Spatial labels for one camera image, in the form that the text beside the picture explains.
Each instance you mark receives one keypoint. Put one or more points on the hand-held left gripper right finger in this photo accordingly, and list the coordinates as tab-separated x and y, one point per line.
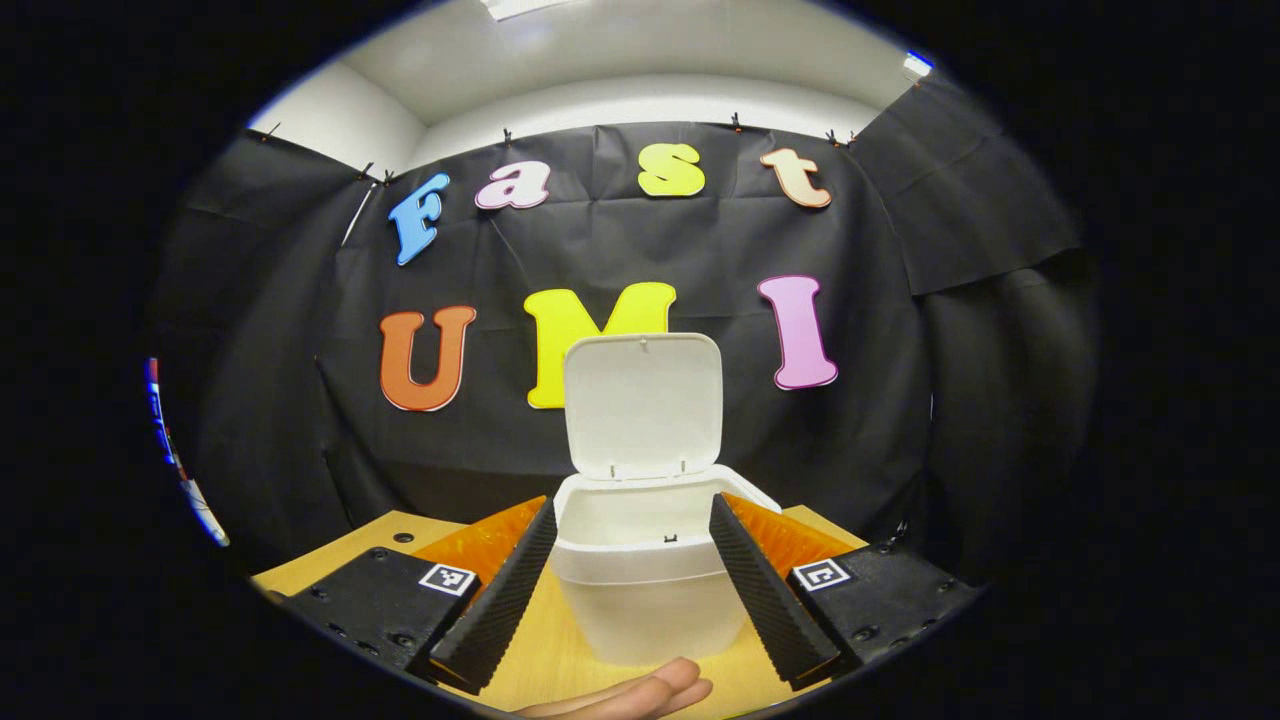
755	590

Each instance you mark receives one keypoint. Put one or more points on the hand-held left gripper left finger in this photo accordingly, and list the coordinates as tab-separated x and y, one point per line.
500	600

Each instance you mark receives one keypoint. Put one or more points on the white garbage bin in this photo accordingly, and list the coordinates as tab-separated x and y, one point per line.
640	420

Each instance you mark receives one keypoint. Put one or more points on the wooden desktop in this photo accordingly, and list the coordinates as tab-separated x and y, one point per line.
540	650

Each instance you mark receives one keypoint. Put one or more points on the black backdrop cloth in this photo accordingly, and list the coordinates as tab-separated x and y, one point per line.
880	450

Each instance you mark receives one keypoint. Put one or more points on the computer monitor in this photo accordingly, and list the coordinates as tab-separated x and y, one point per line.
160	420

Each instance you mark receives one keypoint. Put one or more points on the ceiling light panel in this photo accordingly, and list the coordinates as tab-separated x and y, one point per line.
525	7

